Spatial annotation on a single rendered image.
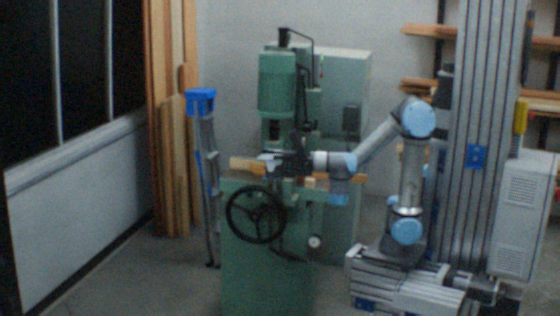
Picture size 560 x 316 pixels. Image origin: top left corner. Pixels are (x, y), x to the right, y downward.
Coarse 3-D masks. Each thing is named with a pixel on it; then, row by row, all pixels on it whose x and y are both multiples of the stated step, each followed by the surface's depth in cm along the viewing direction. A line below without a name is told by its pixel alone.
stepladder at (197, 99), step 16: (192, 96) 359; (208, 96) 358; (192, 112) 361; (208, 112) 373; (208, 128) 376; (208, 144) 381; (208, 160) 384; (208, 176) 372; (208, 192) 372; (208, 208) 374; (208, 224) 382; (208, 240) 383; (208, 256) 385
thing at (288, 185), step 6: (264, 180) 271; (276, 180) 270; (282, 180) 269; (288, 180) 269; (294, 180) 275; (276, 186) 270; (282, 186) 270; (288, 186) 269; (294, 186) 277; (276, 192) 271; (282, 192) 270; (288, 192) 270; (294, 192) 279; (282, 198) 271; (288, 198) 271
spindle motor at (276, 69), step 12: (264, 60) 274; (276, 60) 271; (288, 60) 273; (264, 72) 275; (276, 72) 273; (288, 72) 275; (264, 84) 277; (276, 84) 275; (288, 84) 278; (264, 96) 278; (276, 96) 277; (288, 96) 279; (264, 108) 280; (276, 108) 279; (288, 108) 281
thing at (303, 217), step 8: (224, 200) 288; (224, 208) 290; (232, 208) 289; (248, 208) 287; (288, 208) 282; (296, 208) 282; (304, 208) 281; (312, 208) 290; (232, 216) 290; (240, 216) 289; (248, 216) 288; (264, 216) 286; (288, 216) 284; (296, 216) 283; (304, 216) 282; (304, 224) 283
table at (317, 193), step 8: (224, 176) 289; (232, 176) 290; (240, 176) 290; (248, 176) 291; (256, 176) 291; (224, 184) 286; (232, 184) 285; (240, 184) 284; (248, 184) 283; (296, 184) 282; (304, 184) 282; (320, 184) 284; (256, 192) 284; (296, 192) 279; (304, 192) 278; (312, 192) 278; (320, 192) 277; (328, 192) 276; (264, 200) 273; (288, 200) 271; (296, 200) 274; (312, 200) 279; (320, 200) 278
